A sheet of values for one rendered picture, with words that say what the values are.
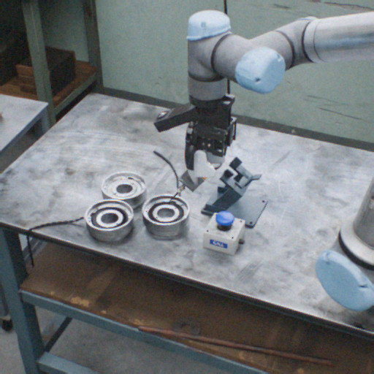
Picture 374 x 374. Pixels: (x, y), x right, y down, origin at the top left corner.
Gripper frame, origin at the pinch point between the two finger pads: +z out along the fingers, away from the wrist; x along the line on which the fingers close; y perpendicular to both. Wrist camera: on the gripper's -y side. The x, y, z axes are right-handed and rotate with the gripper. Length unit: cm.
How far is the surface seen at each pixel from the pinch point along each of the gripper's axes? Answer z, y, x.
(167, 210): 11.0, -6.3, -1.5
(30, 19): 25, -122, 101
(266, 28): 34, -35, 156
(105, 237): 11.2, -14.4, -15.2
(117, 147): 13.1, -30.9, 18.1
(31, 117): 25, -74, 36
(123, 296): 38.1, -16.4, -7.7
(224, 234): 8.6, 9.3, -6.1
